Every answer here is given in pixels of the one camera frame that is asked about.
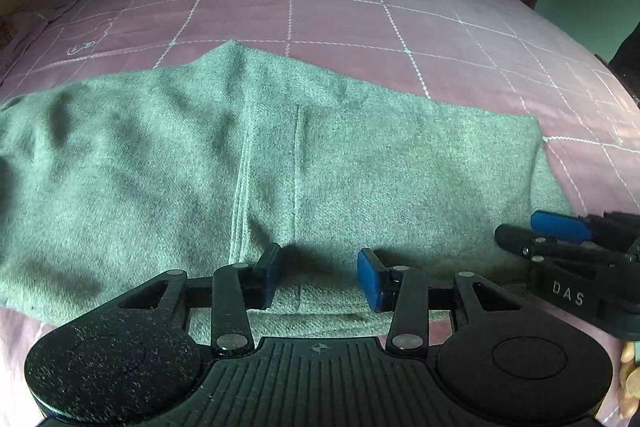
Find grey-green knit pants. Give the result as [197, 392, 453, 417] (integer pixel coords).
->
[1, 41, 570, 337]

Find pink checked bed sheet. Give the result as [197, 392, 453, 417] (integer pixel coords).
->
[0, 0, 640, 427]

